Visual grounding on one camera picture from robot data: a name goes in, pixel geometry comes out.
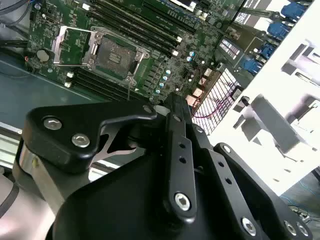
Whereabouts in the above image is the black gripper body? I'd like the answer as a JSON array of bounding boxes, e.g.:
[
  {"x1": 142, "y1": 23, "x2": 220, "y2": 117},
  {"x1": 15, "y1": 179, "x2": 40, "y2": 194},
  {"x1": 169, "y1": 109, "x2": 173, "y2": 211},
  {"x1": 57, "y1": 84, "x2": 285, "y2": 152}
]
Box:
[{"x1": 51, "y1": 119, "x2": 242, "y2": 240}]

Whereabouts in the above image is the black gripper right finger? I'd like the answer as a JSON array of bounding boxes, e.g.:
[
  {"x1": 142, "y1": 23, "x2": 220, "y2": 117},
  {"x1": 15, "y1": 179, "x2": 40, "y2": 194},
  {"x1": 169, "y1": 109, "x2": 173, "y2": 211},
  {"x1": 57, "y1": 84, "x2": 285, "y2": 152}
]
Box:
[{"x1": 184, "y1": 96, "x2": 314, "y2": 240}]

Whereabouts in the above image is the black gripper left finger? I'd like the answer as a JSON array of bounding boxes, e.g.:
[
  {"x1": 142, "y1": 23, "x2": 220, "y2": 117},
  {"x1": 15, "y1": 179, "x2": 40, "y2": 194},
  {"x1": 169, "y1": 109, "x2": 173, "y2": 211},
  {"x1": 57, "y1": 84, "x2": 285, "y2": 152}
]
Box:
[{"x1": 14, "y1": 93, "x2": 199, "y2": 223}]

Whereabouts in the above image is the metal socket cover frame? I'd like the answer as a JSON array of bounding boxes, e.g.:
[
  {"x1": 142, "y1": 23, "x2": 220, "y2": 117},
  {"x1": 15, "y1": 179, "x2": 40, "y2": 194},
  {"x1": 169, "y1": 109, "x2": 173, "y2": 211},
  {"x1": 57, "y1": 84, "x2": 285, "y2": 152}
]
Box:
[{"x1": 51, "y1": 24, "x2": 101, "y2": 69}]

